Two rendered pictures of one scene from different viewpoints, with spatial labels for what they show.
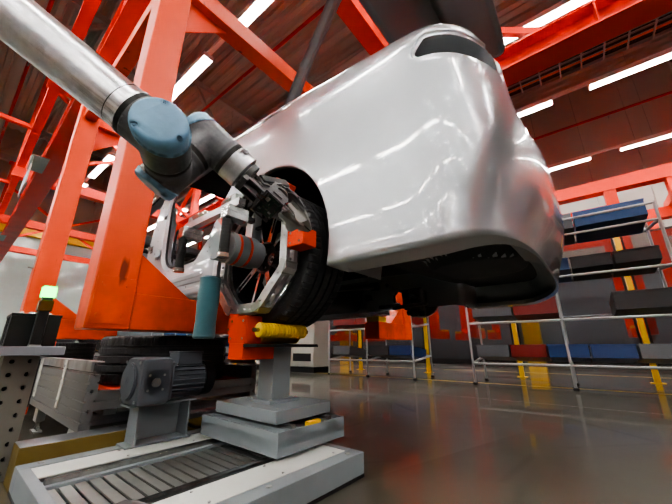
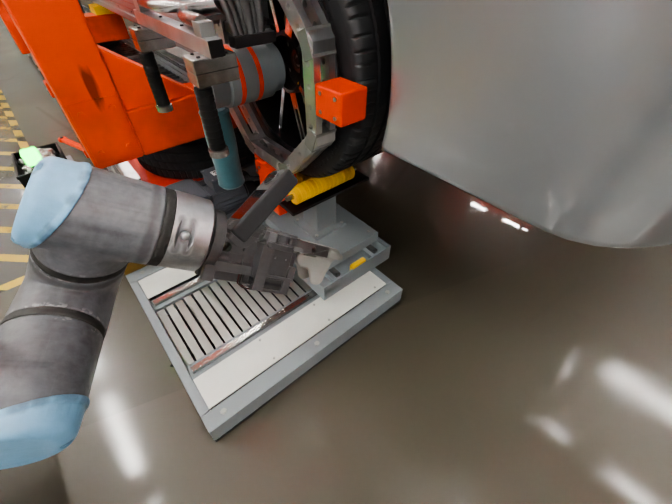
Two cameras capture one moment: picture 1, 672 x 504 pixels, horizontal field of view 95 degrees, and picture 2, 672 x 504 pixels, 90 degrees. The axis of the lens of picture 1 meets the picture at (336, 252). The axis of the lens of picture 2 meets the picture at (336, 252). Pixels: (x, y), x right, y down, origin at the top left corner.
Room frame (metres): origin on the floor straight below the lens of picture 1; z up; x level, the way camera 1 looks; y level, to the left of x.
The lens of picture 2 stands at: (0.39, 0.01, 1.13)
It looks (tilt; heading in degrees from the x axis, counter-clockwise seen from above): 44 degrees down; 11
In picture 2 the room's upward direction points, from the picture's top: straight up
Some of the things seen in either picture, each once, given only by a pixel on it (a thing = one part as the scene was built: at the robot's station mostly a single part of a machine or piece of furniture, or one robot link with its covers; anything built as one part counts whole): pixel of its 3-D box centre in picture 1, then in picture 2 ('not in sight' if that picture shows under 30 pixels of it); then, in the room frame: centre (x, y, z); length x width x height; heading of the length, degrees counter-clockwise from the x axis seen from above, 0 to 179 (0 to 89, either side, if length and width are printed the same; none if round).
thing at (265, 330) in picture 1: (282, 330); (322, 182); (1.34, 0.23, 0.51); 0.29 x 0.06 x 0.06; 141
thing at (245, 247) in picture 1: (237, 250); (238, 74); (1.28, 0.43, 0.85); 0.21 x 0.14 x 0.14; 141
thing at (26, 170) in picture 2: (31, 329); (47, 171); (1.23, 1.18, 0.51); 0.20 x 0.14 x 0.13; 49
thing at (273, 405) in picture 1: (274, 376); (319, 204); (1.47, 0.28, 0.32); 0.40 x 0.30 x 0.28; 51
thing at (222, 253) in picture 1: (225, 236); (211, 121); (1.05, 0.40, 0.83); 0.04 x 0.04 x 0.16
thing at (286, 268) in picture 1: (251, 253); (262, 69); (1.34, 0.38, 0.85); 0.54 x 0.07 x 0.54; 51
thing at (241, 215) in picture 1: (235, 214); (212, 66); (1.07, 0.38, 0.93); 0.09 x 0.05 x 0.05; 141
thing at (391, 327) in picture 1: (385, 322); not in sight; (3.23, -0.50, 0.69); 0.52 x 0.17 x 0.35; 141
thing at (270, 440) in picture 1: (271, 424); (320, 240); (1.47, 0.28, 0.13); 0.50 x 0.36 x 0.10; 51
